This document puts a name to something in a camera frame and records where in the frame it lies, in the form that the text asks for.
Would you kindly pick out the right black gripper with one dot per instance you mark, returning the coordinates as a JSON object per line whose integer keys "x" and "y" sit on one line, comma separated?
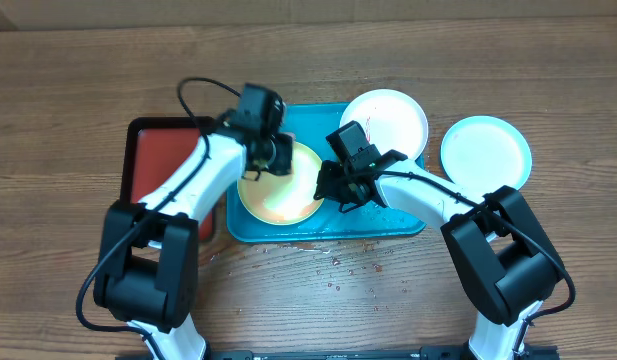
{"x": 331, "y": 191}

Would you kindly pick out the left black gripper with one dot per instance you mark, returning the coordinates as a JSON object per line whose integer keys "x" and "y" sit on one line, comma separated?
{"x": 284, "y": 159}

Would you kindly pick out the yellow-green round plate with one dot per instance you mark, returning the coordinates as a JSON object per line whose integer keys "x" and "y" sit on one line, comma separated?
{"x": 284, "y": 200}

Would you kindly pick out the light blue round plate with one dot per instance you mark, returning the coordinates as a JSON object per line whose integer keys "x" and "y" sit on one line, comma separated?
{"x": 483, "y": 153}

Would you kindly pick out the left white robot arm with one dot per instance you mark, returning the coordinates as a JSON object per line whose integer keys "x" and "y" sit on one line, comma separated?
{"x": 145, "y": 280}

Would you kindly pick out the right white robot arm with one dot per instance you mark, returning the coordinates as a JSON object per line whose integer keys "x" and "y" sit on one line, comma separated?
{"x": 505, "y": 262}

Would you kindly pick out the teal plastic tray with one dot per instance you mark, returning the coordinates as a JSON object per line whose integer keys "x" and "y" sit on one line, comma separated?
{"x": 311, "y": 123}

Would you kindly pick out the black tray with red sponge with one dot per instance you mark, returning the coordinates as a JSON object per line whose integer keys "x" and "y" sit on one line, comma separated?
{"x": 155, "y": 148}

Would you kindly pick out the white round plate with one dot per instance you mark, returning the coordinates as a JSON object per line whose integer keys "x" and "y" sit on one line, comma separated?
{"x": 391, "y": 120}

